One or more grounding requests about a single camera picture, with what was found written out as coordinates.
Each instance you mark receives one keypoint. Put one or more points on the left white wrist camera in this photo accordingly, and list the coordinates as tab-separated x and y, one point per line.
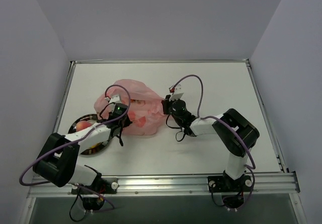
113	99

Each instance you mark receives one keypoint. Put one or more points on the aluminium table frame rail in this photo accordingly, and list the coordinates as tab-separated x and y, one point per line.
158	165

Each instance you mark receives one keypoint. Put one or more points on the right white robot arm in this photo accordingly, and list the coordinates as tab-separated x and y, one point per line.
237	134

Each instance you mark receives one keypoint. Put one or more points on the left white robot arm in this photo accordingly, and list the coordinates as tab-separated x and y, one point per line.
57	161

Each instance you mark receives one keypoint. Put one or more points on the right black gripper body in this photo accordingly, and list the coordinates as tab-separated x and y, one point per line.
166	105

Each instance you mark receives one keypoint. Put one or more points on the fake red peach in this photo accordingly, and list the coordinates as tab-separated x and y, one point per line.
82	125

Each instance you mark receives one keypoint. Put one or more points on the fake berry sprig with leaves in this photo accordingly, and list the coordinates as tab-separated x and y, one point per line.
137	103

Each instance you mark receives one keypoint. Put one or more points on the black rimmed ceramic plate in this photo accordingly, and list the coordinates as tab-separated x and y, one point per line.
92	118

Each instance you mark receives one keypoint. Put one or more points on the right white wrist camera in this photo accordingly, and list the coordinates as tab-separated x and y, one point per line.
176	92

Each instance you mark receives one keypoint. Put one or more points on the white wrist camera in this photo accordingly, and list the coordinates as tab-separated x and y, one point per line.
113	99
176	92

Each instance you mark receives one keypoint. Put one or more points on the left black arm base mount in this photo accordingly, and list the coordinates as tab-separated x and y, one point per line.
93	196

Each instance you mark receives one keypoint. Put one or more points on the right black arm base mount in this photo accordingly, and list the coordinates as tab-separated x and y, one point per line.
232	191

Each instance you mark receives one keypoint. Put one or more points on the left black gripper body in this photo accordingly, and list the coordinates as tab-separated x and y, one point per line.
126	120

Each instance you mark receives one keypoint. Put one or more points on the pink plastic bag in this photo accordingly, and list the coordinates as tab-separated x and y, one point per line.
145	120

